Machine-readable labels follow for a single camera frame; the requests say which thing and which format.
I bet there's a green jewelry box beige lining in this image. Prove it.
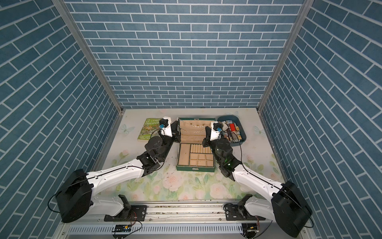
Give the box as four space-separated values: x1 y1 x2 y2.
176 118 215 172

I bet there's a pearl jewelry chain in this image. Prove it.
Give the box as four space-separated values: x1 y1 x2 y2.
180 120 210 135

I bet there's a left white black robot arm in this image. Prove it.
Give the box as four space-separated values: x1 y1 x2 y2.
54 130 180 223

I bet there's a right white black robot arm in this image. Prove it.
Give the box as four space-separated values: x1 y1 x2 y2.
203 121 312 238

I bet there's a teal tray of small items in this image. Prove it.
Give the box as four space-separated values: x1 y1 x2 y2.
217 115 247 146

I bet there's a green treehouse paperback book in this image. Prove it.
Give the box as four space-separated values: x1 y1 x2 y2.
137 118 160 141

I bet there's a right circuit board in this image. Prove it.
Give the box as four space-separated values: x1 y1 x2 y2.
241 223 259 233

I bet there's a left green circuit board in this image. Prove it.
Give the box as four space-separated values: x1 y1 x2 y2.
112 225 132 234

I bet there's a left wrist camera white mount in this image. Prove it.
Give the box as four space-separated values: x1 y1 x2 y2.
159 117 172 137

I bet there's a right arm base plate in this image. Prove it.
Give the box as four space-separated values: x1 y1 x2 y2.
223 203 265 221

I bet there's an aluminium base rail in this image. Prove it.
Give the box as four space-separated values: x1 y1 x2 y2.
61 201 308 225

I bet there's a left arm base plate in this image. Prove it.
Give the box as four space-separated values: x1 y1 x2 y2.
104 205 148 222

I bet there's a white perforated cable duct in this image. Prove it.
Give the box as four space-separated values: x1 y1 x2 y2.
68 223 243 236

